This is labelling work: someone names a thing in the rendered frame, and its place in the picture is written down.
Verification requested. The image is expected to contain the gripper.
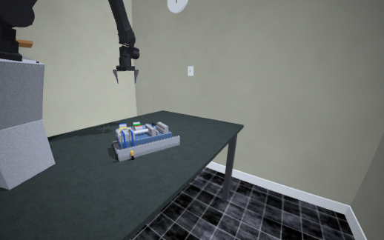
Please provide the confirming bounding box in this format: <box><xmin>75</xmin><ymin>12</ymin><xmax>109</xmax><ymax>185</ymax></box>
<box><xmin>113</xmin><ymin>56</ymin><xmax>139</xmax><ymax>83</ymax></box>

